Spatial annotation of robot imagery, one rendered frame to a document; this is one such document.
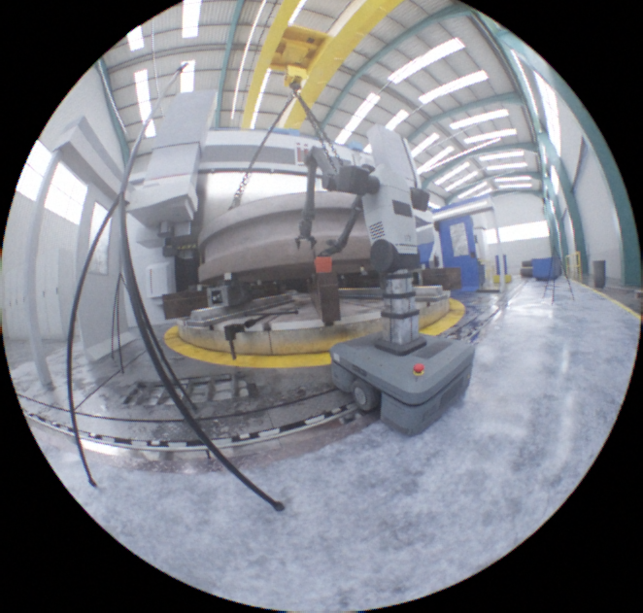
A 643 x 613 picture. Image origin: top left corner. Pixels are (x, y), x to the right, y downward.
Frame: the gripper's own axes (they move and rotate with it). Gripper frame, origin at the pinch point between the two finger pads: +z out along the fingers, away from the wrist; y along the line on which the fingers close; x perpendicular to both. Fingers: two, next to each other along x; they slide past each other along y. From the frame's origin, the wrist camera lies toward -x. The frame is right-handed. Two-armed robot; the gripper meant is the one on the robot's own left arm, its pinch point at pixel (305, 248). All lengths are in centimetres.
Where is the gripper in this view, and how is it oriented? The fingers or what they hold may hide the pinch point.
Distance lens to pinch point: 134.5
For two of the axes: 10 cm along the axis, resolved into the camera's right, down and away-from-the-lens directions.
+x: 4.1, 5.0, -7.6
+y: -9.0, 1.0, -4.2
